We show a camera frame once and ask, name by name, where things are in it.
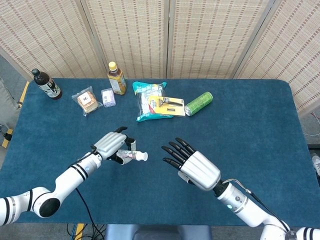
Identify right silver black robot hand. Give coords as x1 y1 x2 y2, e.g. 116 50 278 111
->
161 137 222 192

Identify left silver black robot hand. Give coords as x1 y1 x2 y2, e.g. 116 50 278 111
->
90 126 137 165

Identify white floral toothpaste tube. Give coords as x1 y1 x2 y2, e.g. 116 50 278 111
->
117 148 149 162

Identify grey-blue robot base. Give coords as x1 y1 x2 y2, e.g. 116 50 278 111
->
104 224 213 240

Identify yellow-capped tea bottle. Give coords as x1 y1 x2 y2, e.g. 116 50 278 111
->
107 61 128 96

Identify dark sauce bottle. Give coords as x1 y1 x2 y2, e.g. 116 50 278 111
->
31 68 63 101

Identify purple tissue pack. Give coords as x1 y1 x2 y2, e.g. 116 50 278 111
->
100 88 117 109

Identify bagged bread slices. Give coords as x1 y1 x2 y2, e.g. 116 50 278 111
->
71 85 104 118

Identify teal snack bag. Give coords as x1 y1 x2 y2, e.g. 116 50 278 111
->
131 81 176 123

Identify blue table mat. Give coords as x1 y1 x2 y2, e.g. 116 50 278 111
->
0 77 320 228

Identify green drink can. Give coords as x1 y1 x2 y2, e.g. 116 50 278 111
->
184 91 214 117

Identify razor on yellow card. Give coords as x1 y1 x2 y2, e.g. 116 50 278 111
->
147 95 186 117

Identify woven folding screen panel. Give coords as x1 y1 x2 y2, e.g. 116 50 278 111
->
166 0 272 80
231 0 320 118
79 0 173 80
0 0 106 81

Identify white shoe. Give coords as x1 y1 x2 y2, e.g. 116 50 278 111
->
311 154 320 176

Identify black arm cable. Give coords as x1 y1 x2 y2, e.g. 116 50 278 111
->
74 187 101 240

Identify black floor cable bundle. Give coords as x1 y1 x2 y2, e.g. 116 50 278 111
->
66 223 107 240

